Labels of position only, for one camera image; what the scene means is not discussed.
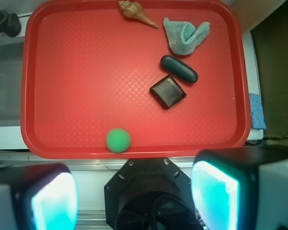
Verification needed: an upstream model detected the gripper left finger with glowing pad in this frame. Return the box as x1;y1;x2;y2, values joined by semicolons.
0;163;79;230

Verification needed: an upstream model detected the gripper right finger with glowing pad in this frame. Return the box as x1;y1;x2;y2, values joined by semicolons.
191;145;288;230

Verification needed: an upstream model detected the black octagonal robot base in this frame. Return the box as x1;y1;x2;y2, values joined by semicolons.
104;158;203;230

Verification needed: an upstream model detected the light blue cloth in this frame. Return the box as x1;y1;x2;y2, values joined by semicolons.
163;17;210;56

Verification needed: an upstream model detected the blue sponge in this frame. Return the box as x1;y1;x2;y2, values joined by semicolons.
249;93;266;130

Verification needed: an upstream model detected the green golf ball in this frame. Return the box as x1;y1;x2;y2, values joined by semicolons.
106;128;131;153

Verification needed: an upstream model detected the black leather wallet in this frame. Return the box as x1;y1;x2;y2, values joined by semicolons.
149;75;187;109

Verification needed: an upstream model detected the red plastic tray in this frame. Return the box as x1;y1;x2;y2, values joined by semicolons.
21;0;251;159

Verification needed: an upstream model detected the dark green oval case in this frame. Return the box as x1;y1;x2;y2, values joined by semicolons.
160;55;198;84

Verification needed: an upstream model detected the black clamp knob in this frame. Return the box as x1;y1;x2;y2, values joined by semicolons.
0;10;22;38

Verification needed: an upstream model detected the tan spiral seashell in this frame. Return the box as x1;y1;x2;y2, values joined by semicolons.
118;0;159;29

